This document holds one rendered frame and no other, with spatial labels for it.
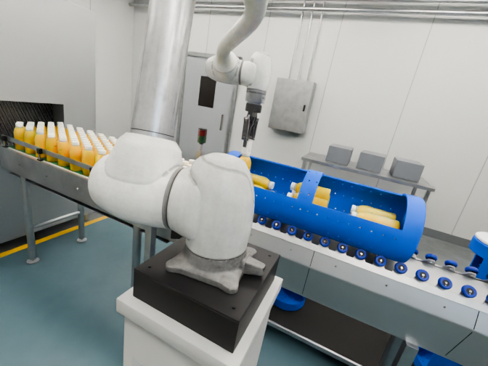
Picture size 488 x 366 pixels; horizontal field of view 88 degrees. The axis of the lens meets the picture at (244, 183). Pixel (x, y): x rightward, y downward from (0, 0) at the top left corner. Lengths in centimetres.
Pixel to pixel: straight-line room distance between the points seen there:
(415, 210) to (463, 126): 348
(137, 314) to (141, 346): 11
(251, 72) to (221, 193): 74
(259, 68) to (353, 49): 344
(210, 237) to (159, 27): 47
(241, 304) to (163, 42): 59
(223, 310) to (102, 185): 37
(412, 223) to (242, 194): 76
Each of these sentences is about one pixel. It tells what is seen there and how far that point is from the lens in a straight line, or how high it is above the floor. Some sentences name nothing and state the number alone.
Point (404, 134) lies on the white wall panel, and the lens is 444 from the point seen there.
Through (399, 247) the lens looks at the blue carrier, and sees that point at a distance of 115.
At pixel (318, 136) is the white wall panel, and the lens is 445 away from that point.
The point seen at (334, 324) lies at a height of 15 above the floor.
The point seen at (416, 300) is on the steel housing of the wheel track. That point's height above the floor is 87.
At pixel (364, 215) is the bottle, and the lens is 117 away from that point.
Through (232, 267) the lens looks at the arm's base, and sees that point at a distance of 61.
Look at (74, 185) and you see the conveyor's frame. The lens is 186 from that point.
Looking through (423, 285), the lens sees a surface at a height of 93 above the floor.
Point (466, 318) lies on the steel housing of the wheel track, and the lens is 133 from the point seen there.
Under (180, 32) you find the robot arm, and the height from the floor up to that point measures 160.
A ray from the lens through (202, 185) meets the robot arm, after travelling 52.
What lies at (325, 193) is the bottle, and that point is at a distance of 119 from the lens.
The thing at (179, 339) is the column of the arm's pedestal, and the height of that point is 99.
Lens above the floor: 148
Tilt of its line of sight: 17 degrees down
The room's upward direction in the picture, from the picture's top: 10 degrees clockwise
